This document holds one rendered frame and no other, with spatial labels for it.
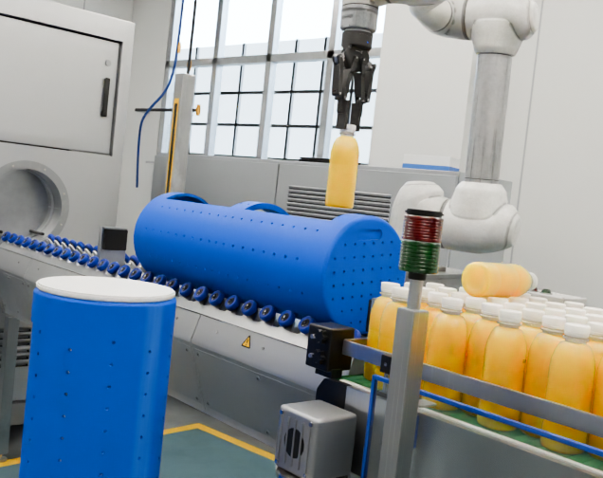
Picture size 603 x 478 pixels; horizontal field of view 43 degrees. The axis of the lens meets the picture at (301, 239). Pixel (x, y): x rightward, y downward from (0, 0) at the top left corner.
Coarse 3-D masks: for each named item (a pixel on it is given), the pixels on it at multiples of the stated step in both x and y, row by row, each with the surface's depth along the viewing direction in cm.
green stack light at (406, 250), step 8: (408, 240) 121; (400, 248) 122; (408, 248) 120; (416, 248) 120; (424, 248) 119; (432, 248) 120; (440, 248) 122; (400, 256) 122; (408, 256) 120; (416, 256) 120; (424, 256) 120; (432, 256) 120; (400, 264) 122; (408, 264) 120; (416, 264) 120; (424, 264) 120; (432, 264) 120; (416, 272) 120; (424, 272) 120; (432, 272) 120
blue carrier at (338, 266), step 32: (160, 224) 226; (192, 224) 214; (224, 224) 204; (256, 224) 195; (288, 224) 187; (320, 224) 180; (352, 224) 176; (384, 224) 183; (160, 256) 225; (192, 256) 211; (224, 256) 200; (256, 256) 190; (288, 256) 181; (320, 256) 173; (352, 256) 177; (384, 256) 184; (224, 288) 206; (256, 288) 192; (288, 288) 181; (320, 288) 172; (352, 288) 178; (320, 320) 179; (352, 320) 179
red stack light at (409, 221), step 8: (408, 216) 121; (416, 216) 120; (424, 216) 119; (408, 224) 121; (416, 224) 120; (424, 224) 119; (432, 224) 120; (440, 224) 120; (408, 232) 121; (416, 232) 120; (424, 232) 119; (432, 232) 120; (440, 232) 121; (416, 240) 120; (424, 240) 119; (432, 240) 120; (440, 240) 121
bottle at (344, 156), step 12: (348, 132) 185; (336, 144) 185; (348, 144) 184; (336, 156) 184; (348, 156) 184; (336, 168) 184; (348, 168) 184; (336, 180) 184; (348, 180) 184; (336, 192) 185; (348, 192) 185; (336, 204) 185; (348, 204) 185
